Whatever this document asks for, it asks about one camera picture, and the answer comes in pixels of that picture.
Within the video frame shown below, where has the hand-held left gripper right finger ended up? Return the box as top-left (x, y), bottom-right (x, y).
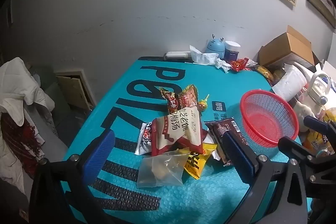
top-left (220, 131), bottom-right (309, 224)

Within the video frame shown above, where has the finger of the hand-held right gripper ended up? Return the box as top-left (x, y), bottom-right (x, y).
top-left (278, 136), bottom-right (336, 169)
top-left (304, 117), bottom-right (336, 138)

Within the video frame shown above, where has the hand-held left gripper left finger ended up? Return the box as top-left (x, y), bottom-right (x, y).
top-left (29, 130), bottom-right (116, 224)

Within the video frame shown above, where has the brown chocolate packet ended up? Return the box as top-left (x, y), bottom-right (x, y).
top-left (204, 118), bottom-right (243, 167)

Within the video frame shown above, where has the plain white packet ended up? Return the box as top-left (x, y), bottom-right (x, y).
top-left (201, 132), bottom-right (221, 161)

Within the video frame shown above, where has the red plastic basket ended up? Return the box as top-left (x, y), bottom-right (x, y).
top-left (240, 90), bottom-right (300, 148)

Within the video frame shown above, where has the yellow black snack packet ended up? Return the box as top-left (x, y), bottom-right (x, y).
top-left (184, 143), bottom-right (218, 179)

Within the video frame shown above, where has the white peanut snack packet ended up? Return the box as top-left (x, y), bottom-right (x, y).
top-left (135, 122), bottom-right (158, 156)

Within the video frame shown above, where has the white maroon snack packet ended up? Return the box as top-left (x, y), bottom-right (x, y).
top-left (151, 106), bottom-right (208, 156)

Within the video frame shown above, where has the gold lollipop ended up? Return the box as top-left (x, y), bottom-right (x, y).
top-left (197, 94), bottom-right (210, 112)

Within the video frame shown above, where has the clear plastic packet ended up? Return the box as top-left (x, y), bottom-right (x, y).
top-left (136, 149), bottom-right (190, 188)

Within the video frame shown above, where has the red gold-edged snack packet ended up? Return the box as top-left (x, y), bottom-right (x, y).
top-left (181, 84), bottom-right (199, 110)

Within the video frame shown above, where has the dark red snack packet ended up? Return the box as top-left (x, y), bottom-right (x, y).
top-left (161, 90), bottom-right (191, 115)

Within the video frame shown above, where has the yellow drink bag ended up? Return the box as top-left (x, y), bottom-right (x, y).
top-left (302, 109), bottom-right (336, 156)

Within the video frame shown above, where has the grey sofa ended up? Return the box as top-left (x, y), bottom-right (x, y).
top-left (24, 64), bottom-right (71, 151)

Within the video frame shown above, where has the red knitted cloth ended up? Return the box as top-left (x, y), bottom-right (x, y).
top-left (0, 116), bottom-right (45, 180)

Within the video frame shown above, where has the yellow patterned snack bag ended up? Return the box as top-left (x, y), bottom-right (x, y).
top-left (256, 64), bottom-right (276, 85)

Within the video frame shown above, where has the cardboard box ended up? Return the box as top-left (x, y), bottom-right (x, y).
top-left (257, 25), bottom-right (319, 68)

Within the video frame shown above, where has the red candy packet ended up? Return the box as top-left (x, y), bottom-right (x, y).
top-left (227, 57), bottom-right (250, 73)

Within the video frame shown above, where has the white jacket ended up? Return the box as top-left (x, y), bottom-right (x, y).
top-left (0, 57), bottom-right (55, 195)

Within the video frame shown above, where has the white jar navy label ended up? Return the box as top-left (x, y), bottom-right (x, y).
top-left (224, 41), bottom-right (241, 62)

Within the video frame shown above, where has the crumpled white tissue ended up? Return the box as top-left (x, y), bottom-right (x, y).
top-left (189, 45), bottom-right (231, 73)

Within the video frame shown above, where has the blue humidifier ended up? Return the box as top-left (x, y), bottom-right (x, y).
top-left (206, 34), bottom-right (226, 60)

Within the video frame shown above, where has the wall hatch door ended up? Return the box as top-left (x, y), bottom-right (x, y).
top-left (54, 69), bottom-right (96, 110)

